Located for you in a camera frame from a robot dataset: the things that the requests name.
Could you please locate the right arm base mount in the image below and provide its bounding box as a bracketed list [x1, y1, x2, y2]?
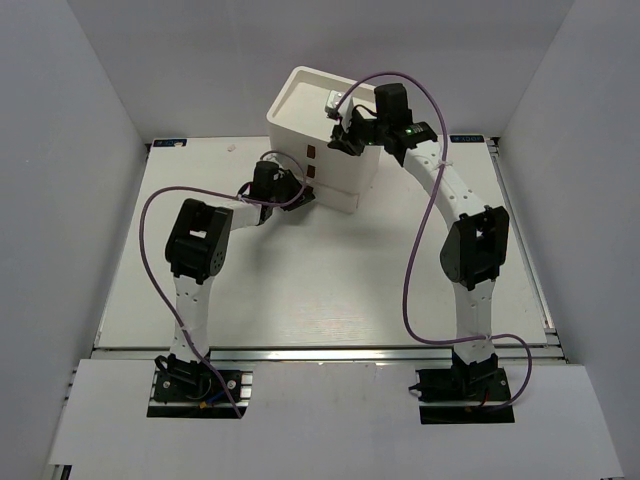
[408, 367, 515, 425]

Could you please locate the blue label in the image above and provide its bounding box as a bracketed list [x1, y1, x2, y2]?
[152, 139, 187, 148]
[449, 134, 485, 144]

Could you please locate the right blue label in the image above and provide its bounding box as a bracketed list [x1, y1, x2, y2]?
[449, 134, 485, 144]

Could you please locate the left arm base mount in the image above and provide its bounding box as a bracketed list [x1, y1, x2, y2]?
[147, 354, 252, 420]

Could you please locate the left blue label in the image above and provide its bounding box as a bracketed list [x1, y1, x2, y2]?
[152, 139, 187, 148]

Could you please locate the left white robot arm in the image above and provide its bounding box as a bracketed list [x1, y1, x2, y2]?
[165, 160, 315, 363]

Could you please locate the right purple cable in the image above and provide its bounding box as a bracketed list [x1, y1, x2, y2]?
[337, 72, 532, 412]

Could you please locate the white bottom drawer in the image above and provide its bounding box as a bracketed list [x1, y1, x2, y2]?
[313, 184, 360, 214]

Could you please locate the purple cable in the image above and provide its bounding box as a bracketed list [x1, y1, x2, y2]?
[138, 150, 309, 419]
[337, 72, 532, 412]

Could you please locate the white drawer cabinet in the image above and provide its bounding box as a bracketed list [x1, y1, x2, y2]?
[266, 66, 381, 201]

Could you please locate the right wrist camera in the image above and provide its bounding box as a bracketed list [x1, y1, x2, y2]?
[325, 90, 355, 131]

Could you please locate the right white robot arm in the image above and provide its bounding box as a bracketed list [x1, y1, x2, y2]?
[325, 83, 509, 377]

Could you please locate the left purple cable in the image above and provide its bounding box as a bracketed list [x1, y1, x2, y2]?
[138, 150, 309, 419]

